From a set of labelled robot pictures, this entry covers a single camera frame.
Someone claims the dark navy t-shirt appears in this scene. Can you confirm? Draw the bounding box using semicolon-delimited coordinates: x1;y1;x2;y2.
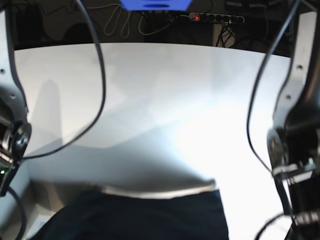
32;190;229;240

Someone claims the black power strip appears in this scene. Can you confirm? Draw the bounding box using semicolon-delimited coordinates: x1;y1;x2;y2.
188;12;245;24

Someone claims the blue plastic bin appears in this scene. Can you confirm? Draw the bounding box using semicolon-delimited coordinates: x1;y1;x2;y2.
120;0;192;11

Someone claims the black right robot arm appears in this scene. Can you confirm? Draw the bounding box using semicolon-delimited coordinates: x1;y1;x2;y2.
0;0;32;240

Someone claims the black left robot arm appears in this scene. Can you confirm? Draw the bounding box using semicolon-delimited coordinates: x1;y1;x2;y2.
250;0;320;240

